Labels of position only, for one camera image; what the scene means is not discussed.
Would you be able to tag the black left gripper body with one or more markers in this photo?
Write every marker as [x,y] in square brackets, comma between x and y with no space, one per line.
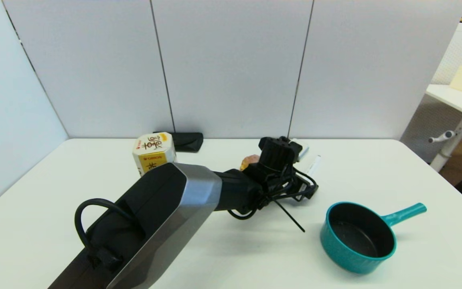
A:
[309,192]

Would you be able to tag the white marker with black caps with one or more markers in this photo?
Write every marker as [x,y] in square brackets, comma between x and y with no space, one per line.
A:
[314,165]

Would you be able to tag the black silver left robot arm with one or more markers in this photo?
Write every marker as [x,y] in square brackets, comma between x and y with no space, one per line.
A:
[191,192]

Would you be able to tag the black zip tie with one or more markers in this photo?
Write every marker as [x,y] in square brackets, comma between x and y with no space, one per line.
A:
[291,218]

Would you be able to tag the cream puff bread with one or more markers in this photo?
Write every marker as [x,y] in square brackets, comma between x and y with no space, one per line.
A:
[249,161]

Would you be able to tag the teal plastic saucepan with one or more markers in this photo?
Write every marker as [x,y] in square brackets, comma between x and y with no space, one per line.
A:
[347,257]

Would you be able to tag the black pouch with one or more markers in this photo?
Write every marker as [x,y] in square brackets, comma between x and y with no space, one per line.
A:
[189,141]

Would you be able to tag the white desk leg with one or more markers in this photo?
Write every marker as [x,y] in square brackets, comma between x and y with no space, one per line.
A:
[451,148]

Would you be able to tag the yellow hexagonal chips box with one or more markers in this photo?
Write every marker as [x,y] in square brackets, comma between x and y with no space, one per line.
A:
[150,154]

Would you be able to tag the white side desk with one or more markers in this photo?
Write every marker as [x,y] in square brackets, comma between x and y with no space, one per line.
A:
[455,100]

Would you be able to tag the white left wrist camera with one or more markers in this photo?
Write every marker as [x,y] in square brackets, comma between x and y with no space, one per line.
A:
[301,150]

